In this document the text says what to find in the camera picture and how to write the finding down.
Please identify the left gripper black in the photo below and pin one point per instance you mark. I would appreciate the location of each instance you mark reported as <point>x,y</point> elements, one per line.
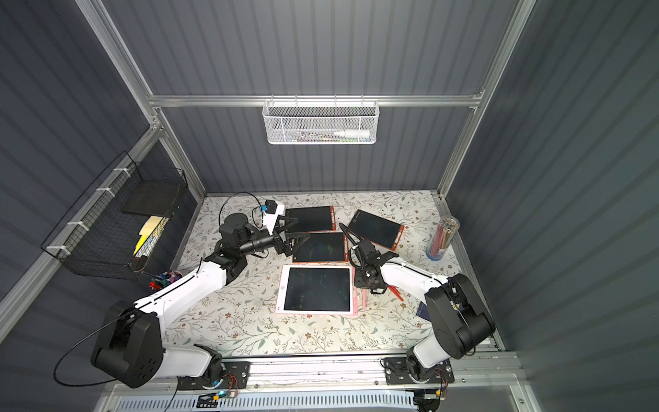
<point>281,242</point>

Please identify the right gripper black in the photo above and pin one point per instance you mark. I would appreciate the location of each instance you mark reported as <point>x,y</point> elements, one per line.
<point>364,256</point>

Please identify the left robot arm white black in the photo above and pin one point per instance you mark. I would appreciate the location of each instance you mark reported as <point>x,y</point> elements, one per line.
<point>131,348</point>

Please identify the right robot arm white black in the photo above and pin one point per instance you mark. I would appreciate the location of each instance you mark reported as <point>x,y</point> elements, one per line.
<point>459,317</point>

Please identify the red tablet back left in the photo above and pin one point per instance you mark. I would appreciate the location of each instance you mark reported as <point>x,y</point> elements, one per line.
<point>312,219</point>

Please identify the red tablet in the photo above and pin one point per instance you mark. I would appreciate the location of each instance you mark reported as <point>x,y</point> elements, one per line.
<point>312,219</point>
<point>377,229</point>
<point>322,248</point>

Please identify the red tablet back right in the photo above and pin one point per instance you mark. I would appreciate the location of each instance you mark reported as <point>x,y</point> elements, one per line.
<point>377,229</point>

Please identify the red tablet middle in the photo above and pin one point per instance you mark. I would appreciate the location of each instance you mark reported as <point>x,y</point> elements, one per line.
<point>322,248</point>

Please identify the pink white writing tablet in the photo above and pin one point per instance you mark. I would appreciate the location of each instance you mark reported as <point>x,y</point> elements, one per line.
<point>317,290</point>

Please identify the dark blue book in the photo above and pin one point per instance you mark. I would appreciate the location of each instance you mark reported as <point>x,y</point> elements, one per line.
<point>422,311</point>

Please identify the clear tube of colour pencils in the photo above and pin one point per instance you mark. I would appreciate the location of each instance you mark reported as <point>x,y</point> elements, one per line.
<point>446,230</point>

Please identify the white marker in basket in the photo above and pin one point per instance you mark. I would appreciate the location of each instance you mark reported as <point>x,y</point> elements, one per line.
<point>352,135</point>

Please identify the yellow sticky notes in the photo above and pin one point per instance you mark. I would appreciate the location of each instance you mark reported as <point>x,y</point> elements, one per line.
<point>146,232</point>

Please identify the pink cup of markers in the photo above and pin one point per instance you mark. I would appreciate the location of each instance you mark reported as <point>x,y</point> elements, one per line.
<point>163,280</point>

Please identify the black notebook in basket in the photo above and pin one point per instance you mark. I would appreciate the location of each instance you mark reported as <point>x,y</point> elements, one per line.
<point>152,198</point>

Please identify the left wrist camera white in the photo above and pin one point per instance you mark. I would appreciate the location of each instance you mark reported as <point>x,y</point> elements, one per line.
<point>271,210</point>

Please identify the white wire mesh basket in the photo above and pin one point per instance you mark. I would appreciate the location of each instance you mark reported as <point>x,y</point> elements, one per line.
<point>311,121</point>

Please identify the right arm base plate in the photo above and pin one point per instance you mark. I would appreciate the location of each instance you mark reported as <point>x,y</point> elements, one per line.
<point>405,370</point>

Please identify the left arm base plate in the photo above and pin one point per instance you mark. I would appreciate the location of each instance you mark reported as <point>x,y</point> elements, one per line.
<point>218,376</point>

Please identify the black wire wall basket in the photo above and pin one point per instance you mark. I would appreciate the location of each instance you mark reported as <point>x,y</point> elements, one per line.
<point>98,239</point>

